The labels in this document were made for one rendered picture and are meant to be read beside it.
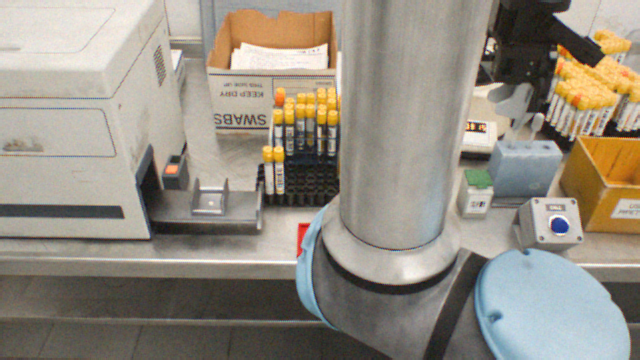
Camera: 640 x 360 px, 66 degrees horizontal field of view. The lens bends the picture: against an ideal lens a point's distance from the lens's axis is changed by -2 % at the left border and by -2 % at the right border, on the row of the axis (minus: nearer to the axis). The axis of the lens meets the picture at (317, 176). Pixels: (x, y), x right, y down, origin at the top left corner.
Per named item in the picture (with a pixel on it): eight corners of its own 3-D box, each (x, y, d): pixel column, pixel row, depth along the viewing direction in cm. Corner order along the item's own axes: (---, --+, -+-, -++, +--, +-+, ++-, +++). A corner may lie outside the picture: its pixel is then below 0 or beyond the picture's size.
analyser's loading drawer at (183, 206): (128, 227, 77) (120, 202, 73) (140, 198, 82) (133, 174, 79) (261, 228, 77) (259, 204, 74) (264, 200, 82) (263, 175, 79)
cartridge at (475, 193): (461, 218, 82) (470, 187, 78) (455, 199, 86) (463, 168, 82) (485, 218, 82) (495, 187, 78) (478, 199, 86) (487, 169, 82)
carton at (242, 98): (212, 135, 100) (202, 66, 90) (231, 68, 122) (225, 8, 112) (335, 137, 100) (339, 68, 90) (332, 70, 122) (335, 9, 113)
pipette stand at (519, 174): (490, 207, 85) (505, 160, 78) (479, 181, 90) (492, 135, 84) (547, 206, 85) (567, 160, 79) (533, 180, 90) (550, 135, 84)
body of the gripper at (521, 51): (478, 63, 75) (497, -17, 68) (533, 64, 76) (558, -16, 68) (494, 88, 70) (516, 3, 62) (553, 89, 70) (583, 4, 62)
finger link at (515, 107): (484, 129, 78) (497, 75, 72) (520, 129, 78) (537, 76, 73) (490, 140, 76) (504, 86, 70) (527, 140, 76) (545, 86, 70)
